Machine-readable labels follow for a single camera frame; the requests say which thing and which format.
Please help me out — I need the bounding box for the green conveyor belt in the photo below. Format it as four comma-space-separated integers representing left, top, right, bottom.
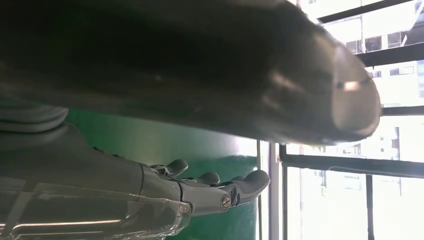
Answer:
66, 108, 260, 240

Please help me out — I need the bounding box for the silver conveyor side rail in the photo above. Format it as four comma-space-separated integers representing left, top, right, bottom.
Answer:
256, 140, 282, 240

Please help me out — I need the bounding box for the dark window frame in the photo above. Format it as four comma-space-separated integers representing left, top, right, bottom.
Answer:
278, 0, 424, 240

